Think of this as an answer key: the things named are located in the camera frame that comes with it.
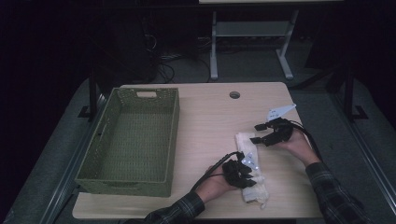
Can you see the black metal stand post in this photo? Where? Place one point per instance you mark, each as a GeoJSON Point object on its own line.
{"type": "Point", "coordinates": [349, 93]}
{"type": "Point", "coordinates": [92, 93]}

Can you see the person's right hand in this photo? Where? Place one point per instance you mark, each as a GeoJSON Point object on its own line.
{"type": "Point", "coordinates": [300, 147]}

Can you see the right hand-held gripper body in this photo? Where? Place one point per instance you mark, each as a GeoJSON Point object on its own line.
{"type": "Point", "coordinates": [281, 132]}

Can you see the aluminium rail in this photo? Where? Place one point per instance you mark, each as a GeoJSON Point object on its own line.
{"type": "Point", "coordinates": [67, 180]}
{"type": "Point", "coordinates": [370, 165]}

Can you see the white cloth with brown print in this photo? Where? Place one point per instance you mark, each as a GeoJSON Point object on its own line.
{"type": "Point", "coordinates": [246, 144]}

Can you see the person's left hand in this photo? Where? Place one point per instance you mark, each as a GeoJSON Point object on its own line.
{"type": "Point", "coordinates": [214, 185]}

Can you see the green woven basket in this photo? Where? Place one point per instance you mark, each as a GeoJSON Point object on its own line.
{"type": "Point", "coordinates": [137, 133]}

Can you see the white metal table frame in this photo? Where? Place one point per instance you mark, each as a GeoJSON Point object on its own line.
{"type": "Point", "coordinates": [252, 28]}

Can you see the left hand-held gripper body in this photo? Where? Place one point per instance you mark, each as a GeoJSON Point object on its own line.
{"type": "Point", "coordinates": [233, 172]}

